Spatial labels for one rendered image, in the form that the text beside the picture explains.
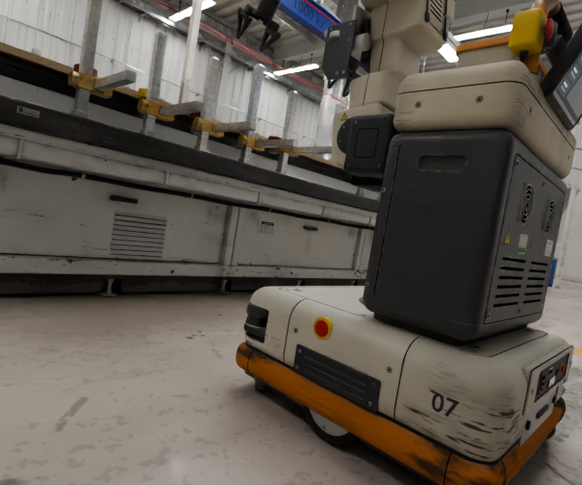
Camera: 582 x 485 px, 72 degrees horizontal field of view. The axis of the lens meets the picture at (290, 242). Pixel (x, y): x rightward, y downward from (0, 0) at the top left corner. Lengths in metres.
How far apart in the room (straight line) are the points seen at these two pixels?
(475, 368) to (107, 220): 1.58
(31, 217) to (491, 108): 1.60
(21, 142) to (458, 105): 1.30
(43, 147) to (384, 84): 1.12
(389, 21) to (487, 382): 0.95
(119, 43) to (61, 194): 8.02
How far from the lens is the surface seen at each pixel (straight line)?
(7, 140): 1.60
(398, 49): 1.26
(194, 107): 1.53
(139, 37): 10.01
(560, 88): 1.01
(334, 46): 1.30
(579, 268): 11.71
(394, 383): 0.84
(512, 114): 0.84
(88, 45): 1.69
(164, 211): 2.05
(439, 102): 0.88
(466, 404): 0.78
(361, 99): 1.20
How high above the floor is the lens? 0.46
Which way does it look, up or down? 3 degrees down
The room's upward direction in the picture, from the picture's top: 9 degrees clockwise
